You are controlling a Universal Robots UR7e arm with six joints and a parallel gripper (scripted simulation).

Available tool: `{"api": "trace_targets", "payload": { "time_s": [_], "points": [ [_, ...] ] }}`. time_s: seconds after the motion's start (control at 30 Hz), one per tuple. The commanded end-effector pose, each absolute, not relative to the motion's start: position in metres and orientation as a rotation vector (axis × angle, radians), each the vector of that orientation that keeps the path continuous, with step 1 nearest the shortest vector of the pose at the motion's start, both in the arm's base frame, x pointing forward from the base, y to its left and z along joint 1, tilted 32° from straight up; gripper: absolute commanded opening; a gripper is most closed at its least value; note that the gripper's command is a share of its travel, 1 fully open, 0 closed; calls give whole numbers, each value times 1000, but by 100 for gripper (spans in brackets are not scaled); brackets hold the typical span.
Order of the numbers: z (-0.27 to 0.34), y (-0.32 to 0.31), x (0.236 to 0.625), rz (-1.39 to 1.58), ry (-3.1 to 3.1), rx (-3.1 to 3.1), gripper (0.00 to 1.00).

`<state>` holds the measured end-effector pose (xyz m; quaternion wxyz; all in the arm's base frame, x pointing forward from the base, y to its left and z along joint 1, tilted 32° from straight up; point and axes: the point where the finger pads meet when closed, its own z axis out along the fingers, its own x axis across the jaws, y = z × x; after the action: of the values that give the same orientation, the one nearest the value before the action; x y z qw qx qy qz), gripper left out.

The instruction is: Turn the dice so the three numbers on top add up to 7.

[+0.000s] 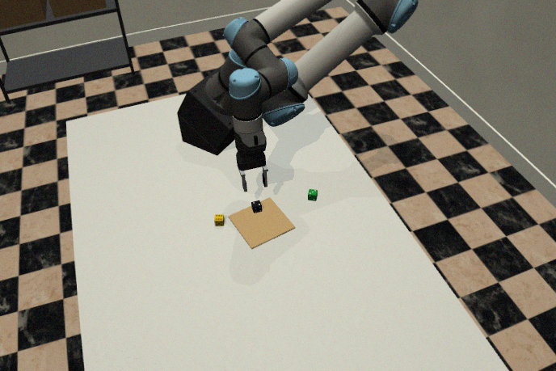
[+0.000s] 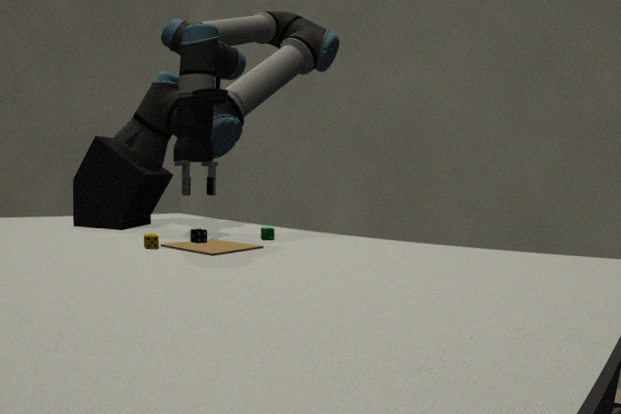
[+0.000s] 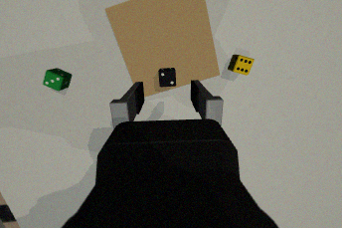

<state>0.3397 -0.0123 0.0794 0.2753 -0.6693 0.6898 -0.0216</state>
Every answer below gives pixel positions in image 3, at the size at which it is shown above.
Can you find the yellow die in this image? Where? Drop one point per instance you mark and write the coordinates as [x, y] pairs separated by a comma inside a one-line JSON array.
[[240, 64]]

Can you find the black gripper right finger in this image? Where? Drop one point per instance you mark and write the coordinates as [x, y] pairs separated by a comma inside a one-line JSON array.
[[208, 106]]

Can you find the green die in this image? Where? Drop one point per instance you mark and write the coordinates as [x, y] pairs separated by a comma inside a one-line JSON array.
[[57, 79]]

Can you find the tan square mat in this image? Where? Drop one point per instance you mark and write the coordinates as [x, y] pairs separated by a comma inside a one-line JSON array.
[[159, 34]]

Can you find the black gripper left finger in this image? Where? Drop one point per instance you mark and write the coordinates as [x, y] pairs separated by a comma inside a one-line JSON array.
[[128, 106]]

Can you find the black die with white pips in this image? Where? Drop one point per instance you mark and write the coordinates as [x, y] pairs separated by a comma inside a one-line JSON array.
[[167, 77]]

